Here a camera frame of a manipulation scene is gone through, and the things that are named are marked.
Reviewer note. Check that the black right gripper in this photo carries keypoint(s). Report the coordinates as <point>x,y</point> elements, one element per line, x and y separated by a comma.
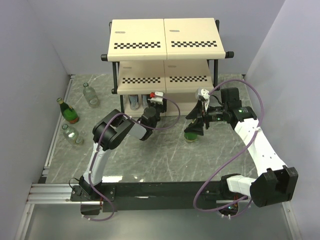
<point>197,127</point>

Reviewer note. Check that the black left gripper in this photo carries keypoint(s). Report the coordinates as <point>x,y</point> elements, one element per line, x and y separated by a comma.
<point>163,107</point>

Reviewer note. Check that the silver energy drink can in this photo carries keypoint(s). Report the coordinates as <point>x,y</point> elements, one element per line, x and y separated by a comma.
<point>145,100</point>

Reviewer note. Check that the green Perrier bottle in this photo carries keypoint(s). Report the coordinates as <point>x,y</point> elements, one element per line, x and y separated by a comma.
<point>190,137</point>

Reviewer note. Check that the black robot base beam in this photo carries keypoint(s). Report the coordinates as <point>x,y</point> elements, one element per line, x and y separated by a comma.
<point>131,196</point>

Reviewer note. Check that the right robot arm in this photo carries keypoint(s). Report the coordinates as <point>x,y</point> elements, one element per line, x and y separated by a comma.
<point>276,182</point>

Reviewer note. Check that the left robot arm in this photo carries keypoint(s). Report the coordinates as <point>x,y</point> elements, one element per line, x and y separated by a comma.
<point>111,131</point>

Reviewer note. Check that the beige three-tier shelf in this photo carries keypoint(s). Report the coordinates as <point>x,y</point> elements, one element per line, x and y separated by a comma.
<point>175,56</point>

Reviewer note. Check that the clear glass bottle rear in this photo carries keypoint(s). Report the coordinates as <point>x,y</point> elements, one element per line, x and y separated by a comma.
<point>90,95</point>

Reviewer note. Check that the clear glass bottle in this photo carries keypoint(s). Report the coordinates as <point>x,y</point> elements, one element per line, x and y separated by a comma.
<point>72,135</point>
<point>90,95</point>

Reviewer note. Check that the green bottle left side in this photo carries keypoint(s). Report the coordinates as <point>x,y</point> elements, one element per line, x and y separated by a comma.
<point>68,113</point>

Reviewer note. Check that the clear glass bottle front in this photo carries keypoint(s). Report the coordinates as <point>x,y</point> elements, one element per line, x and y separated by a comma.
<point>72,135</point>

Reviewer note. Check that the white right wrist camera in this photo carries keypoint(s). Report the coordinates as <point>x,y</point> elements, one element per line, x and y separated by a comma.
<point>203,95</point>

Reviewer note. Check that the aluminium frame rail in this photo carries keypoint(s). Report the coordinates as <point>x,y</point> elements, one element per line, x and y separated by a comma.
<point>65,194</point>

